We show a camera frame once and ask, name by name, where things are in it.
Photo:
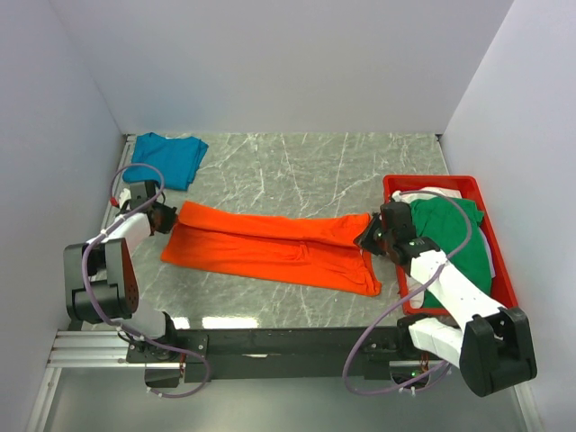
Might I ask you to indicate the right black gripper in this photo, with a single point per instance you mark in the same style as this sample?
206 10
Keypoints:
364 240

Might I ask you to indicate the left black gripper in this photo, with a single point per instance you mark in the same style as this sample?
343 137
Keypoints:
169 218

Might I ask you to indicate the orange t shirt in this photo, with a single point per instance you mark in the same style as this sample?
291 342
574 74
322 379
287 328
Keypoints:
315 252

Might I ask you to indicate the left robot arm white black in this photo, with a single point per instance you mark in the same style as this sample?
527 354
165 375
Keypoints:
100 280

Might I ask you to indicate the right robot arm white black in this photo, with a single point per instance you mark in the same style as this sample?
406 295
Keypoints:
491 344

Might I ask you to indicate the white t shirt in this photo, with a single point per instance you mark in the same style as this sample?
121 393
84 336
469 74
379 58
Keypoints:
426 193

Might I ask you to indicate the folded blue t shirt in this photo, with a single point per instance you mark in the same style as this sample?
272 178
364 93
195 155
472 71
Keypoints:
176 159

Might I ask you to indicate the green t shirt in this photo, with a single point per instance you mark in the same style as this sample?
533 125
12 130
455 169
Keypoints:
437 219

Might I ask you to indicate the lavender t shirt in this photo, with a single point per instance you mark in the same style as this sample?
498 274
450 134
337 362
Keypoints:
487 248

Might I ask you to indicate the black base beam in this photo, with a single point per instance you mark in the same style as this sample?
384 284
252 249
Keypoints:
277 353

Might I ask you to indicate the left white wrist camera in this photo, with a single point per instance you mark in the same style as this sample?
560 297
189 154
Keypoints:
123 198

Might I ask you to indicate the aluminium frame rail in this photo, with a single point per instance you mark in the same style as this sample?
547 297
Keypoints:
74 349

